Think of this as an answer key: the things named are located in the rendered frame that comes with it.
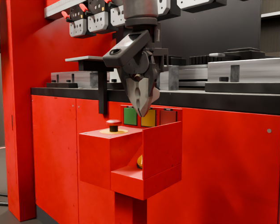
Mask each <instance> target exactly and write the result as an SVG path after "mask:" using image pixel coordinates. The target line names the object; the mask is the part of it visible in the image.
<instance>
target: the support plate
mask: <svg viewBox="0 0 280 224"><path fill-rule="evenodd" d="M80 60H91V61H103V57H99V56H83V57H76V58H70V59H65V61H66V62H78V61H80Z"/></svg>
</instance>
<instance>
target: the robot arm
mask: <svg viewBox="0 0 280 224"><path fill-rule="evenodd" d="M123 9H124V19H125V20H126V21H125V28H132V29H133V31H131V32H130V33H129V34H128V35H127V36H126V37H124V39H123V40H121V41H120V42H119V43H118V44H117V45H116V46H114V47H113V48H112V49H111V50H110V51H109V52H107V53H106V54H105V55H104V56H103V61H104V63H105V65H106V67H121V80H122V84H123V87H124V89H125V92H126V94H127V96H128V97H129V100H130V102H131V104H132V106H133V107H134V109H135V111H136V112H137V114H138V115H139V117H145V116H146V114H147V113H148V111H149V108H150V105H151V103H153V102H154V101H156V100H157V99H158V98H159V96H160V91H159V90H158V89H157V88H155V85H156V82H157V74H158V73H161V72H167V71H169V69H168V48H162V45H161V23H159V22H157V19H156V18H157V17H158V0H123ZM164 55H166V61H167V66H166V67H165V66H164ZM136 74H140V75H141V76H142V77H143V76H144V78H143V79H142V80H140V77H139V76H135V75H136Z"/></svg>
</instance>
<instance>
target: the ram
mask: <svg viewBox="0 0 280 224"><path fill-rule="evenodd" d="M58 1H60V0H44V8H46V7H48V6H50V5H52V4H54V3H56V2H58ZM81 2H87V3H88V0H72V1H70V2H68V3H66V4H63V5H61V6H59V7H57V8H55V9H53V10H51V11H49V12H46V13H45V14H44V18H47V19H53V20H57V19H59V18H62V17H64V16H63V15H62V13H61V12H62V11H64V12H66V13H67V15H70V9H69V8H70V7H72V6H74V5H76V4H79V3H81Z"/></svg>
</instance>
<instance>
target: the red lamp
mask: <svg viewBox="0 0 280 224"><path fill-rule="evenodd" d="M174 122H176V112H174V111H160V125H164V124H170V123H174Z"/></svg>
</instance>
